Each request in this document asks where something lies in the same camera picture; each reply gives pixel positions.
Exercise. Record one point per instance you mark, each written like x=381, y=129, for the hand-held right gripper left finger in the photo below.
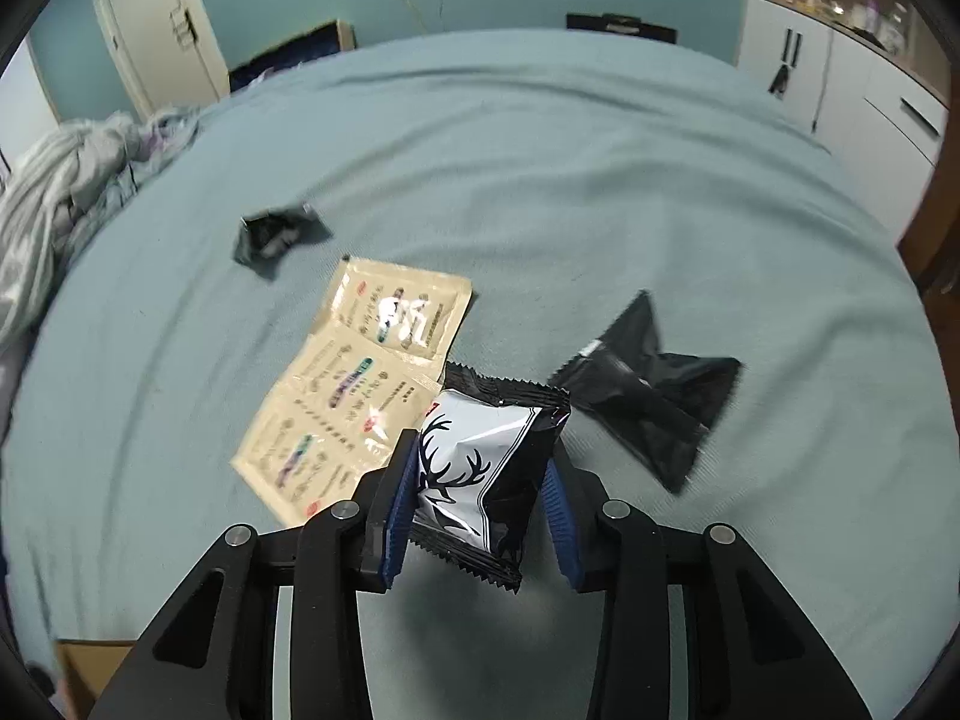
x=401, y=510

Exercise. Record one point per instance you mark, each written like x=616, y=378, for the dark framed board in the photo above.
x=292, y=52

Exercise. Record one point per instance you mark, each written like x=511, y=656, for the deer print snack packet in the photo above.
x=480, y=457

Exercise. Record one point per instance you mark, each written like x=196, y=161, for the cluster of small bottles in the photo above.
x=862, y=15

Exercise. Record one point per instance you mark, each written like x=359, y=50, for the crumpled black snack packet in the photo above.
x=274, y=236

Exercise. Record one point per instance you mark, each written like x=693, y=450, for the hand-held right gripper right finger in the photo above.
x=559, y=532

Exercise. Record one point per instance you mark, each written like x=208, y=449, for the beige sachet strip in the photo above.
x=352, y=390

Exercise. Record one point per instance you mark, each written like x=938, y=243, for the white door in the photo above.
x=157, y=30

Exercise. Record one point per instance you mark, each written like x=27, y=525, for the heap of grey clothes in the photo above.
x=67, y=187

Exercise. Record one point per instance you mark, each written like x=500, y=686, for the white cabinet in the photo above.
x=847, y=82

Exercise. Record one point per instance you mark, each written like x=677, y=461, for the black bag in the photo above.
x=621, y=26

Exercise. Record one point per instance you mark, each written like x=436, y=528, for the teal bed sheet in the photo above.
x=562, y=187

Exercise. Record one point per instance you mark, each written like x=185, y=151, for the brown cardboard box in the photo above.
x=82, y=671

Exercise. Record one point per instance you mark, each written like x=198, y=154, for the brown wooden chair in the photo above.
x=934, y=240

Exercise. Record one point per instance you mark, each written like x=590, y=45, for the black bow-shaped snack packet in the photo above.
x=645, y=397

